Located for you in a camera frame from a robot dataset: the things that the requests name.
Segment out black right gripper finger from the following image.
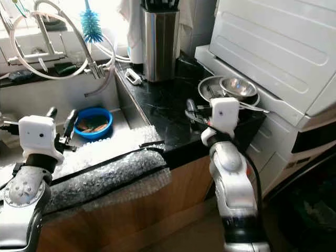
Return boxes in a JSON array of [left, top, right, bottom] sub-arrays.
[[185, 98, 198, 127]]

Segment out large steel plate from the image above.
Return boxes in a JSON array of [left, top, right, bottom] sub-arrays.
[[198, 75, 260, 106]]

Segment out small steel bowl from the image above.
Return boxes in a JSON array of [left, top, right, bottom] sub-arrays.
[[219, 77, 258, 99]]

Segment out steel kitchen sink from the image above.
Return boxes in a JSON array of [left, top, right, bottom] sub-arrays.
[[0, 70, 163, 174]]

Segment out brown scraps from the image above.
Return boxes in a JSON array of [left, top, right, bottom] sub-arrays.
[[78, 118, 108, 132]]

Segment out blue plastic bowl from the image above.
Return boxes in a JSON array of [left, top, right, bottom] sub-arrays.
[[73, 107, 114, 141]]

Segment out green sponge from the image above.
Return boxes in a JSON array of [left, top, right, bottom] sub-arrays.
[[55, 62, 79, 75]]

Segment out dark scouring pad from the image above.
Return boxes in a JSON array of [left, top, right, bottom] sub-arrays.
[[8, 71, 35, 83]]

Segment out steel tap with crossbar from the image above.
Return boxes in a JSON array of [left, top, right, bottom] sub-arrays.
[[8, 13, 69, 66]]

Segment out small white clip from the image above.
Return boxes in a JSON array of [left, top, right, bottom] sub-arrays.
[[125, 68, 143, 86]]

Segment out steel knife block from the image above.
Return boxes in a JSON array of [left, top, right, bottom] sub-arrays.
[[141, 0, 182, 83]]

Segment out white looped water tube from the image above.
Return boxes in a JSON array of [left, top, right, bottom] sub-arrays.
[[9, 10, 132, 80]]

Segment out steel gooseneck spring faucet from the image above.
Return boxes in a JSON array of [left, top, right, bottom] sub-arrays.
[[34, 0, 108, 79]]

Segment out white bottle with blue label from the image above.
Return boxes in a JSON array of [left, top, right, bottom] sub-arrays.
[[129, 26, 143, 65]]

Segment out white washing machine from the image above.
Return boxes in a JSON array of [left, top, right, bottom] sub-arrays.
[[194, 45, 336, 197]]

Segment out blue bottle brush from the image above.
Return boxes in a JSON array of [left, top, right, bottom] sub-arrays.
[[80, 0, 104, 44]]

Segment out wooden base cabinet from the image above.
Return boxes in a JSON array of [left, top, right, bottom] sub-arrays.
[[37, 155, 216, 252]]

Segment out white ribbed appliance panel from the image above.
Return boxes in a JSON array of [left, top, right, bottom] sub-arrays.
[[208, 0, 336, 116]]

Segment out white hanging cloth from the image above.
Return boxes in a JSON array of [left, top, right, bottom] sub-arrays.
[[118, 0, 145, 32]]

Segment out dark green crate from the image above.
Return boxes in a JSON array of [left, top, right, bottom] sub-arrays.
[[276, 178, 336, 252]]

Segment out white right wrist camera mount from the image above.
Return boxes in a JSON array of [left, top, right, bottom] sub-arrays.
[[200, 97, 241, 148]]

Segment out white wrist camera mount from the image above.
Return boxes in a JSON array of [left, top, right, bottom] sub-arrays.
[[200, 97, 241, 148], [18, 115, 59, 162]]

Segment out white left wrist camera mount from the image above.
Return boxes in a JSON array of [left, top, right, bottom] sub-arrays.
[[18, 115, 59, 162]]

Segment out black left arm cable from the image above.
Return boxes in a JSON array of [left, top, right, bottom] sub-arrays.
[[0, 120, 27, 192]]

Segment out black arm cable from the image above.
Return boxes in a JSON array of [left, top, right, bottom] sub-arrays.
[[194, 108, 267, 211], [0, 120, 27, 192]]

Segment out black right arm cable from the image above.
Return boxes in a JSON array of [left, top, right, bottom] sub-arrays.
[[194, 108, 267, 211]]

